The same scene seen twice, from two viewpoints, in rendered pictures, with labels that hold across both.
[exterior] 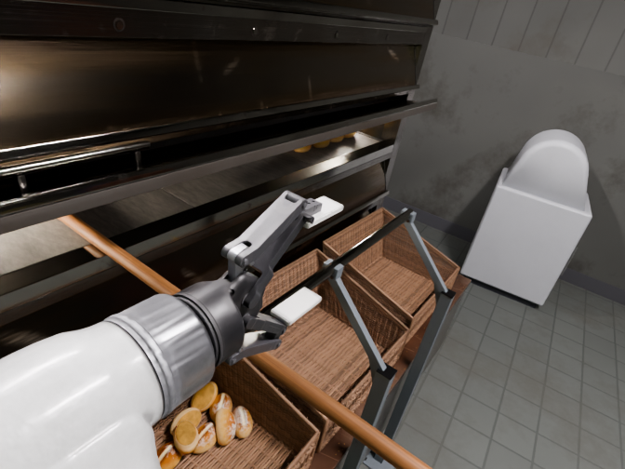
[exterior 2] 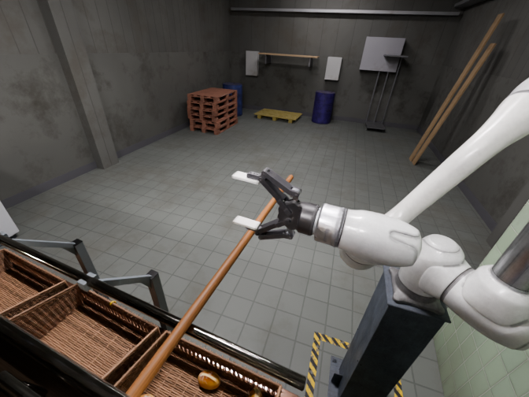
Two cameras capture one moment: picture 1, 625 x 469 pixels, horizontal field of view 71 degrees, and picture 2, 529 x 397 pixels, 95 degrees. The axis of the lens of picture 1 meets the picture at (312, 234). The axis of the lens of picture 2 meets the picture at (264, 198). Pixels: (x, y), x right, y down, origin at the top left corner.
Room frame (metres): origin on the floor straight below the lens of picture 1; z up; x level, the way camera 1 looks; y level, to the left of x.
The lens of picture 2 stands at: (0.47, 0.52, 1.83)
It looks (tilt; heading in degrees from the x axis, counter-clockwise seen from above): 32 degrees down; 261
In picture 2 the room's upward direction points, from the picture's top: 3 degrees clockwise
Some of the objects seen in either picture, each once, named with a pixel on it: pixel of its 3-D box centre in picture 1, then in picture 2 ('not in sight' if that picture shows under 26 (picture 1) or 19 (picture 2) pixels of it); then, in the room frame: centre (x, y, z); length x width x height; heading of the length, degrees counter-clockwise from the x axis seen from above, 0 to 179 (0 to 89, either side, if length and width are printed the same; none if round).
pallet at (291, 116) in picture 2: not in sight; (279, 115); (-0.99, -6.81, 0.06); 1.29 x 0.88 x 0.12; 154
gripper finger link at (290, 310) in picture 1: (297, 305); (246, 222); (0.44, 0.00, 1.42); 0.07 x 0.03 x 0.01; 150
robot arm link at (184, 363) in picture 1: (159, 352); (328, 224); (0.26, 0.10, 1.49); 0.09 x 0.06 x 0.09; 60
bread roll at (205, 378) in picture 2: not in sight; (209, 378); (0.59, 0.04, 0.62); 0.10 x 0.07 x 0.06; 155
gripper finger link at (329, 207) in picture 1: (315, 211); (247, 177); (0.44, 0.00, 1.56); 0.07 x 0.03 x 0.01; 150
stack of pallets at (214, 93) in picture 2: not in sight; (213, 109); (0.84, -5.82, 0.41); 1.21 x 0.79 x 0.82; 64
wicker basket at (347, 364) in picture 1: (317, 334); (65, 351); (1.17, -0.09, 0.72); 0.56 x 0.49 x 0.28; 149
